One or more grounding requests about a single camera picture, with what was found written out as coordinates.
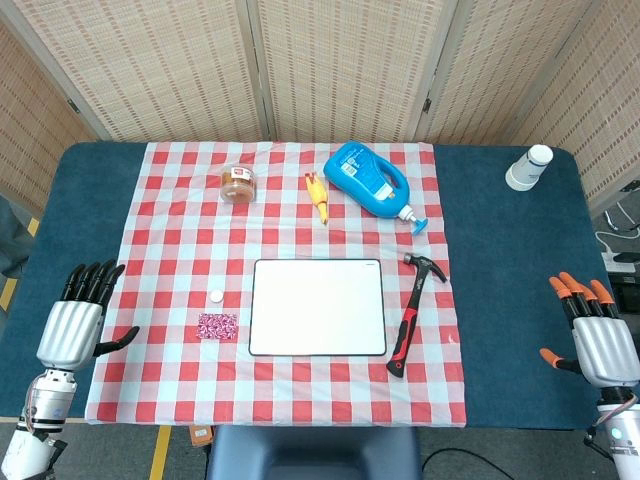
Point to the right silver orange-tipped robot hand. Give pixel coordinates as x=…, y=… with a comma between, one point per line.
x=605, y=345

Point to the left silver black-fingered robot hand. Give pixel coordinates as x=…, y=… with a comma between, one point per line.
x=70, y=330

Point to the pink patterned packet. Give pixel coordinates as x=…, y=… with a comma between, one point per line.
x=218, y=327

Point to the small white round cap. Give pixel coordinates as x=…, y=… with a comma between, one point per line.
x=216, y=296

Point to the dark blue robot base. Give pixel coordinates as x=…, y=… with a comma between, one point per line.
x=315, y=455

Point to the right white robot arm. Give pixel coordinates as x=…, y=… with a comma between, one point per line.
x=622, y=440

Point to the black box device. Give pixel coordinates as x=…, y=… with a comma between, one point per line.
x=627, y=295

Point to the white power strip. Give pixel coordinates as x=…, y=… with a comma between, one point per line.
x=612, y=260

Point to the red white checked tablecloth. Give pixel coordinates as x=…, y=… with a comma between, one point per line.
x=175, y=240

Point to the dark blue table cover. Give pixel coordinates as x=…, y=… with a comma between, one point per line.
x=500, y=250

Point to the small orange box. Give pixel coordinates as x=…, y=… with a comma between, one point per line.
x=200, y=436

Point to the white paper cup stack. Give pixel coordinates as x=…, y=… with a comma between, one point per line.
x=527, y=167

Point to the red black claw hammer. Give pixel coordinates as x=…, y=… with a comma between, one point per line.
x=411, y=315

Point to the bamboo folding screen panel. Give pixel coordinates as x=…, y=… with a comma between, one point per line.
x=610, y=100
x=500, y=65
x=30, y=125
x=345, y=70
x=165, y=70

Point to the clear jar of orange snacks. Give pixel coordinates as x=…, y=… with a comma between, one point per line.
x=238, y=186

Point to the black screen hinge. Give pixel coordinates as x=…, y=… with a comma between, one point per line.
x=427, y=105
x=74, y=106

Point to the yellow rubber chicken toy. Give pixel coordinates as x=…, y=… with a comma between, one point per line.
x=318, y=195

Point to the blue pump soap bottle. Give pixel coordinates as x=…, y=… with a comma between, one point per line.
x=365, y=175

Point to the white rectangular board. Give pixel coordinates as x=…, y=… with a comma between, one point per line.
x=317, y=307

